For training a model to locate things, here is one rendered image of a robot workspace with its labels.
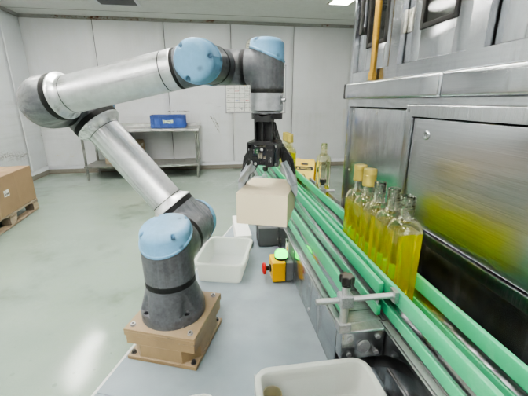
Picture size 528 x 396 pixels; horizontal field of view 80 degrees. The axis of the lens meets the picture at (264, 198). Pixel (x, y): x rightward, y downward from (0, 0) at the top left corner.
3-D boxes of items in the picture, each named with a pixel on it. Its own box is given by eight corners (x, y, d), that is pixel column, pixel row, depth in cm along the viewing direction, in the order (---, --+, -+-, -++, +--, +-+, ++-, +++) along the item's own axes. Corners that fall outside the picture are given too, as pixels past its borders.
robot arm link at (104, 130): (178, 269, 81) (21, 99, 74) (199, 243, 95) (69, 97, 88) (211, 243, 77) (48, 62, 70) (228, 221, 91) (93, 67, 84)
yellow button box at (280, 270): (293, 281, 105) (293, 262, 103) (271, 284, 104) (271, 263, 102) (288, 271, 112) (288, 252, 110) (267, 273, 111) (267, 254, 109)
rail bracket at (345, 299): (396, 328, 64) (404, 274, 60) (316, 337, 62) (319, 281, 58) (388, 319, 67) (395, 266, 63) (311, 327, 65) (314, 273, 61)
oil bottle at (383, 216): (398, 295, 76) (411, 211, 70) (377, 298, 75) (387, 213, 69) (386, 283, 81) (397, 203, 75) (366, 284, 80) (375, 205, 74)
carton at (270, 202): (236, 223, 75) (236, 192, 73) (252, 203, 90) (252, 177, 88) (286, 227, 73) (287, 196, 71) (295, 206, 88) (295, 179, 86)
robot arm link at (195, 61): (-27, 78, 62) (205, 16, 51) (23, 81, 72) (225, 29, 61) (-2, 137, 65) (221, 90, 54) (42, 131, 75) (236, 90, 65)
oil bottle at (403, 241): (412, 310, 70) (427, 221, 64) (389, 313, 69) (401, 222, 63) (398, 296, 76) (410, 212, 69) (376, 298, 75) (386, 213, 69)
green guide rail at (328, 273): (347, 318, 67) (350, 285, 65) (342, 319, 67) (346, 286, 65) (254, 163, 233) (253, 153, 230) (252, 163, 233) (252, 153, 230)
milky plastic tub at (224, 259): (192, 287, 105) (190, 263, 102) (210, 255, 126) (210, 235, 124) (243, 290, 103) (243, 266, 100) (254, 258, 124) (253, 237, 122)
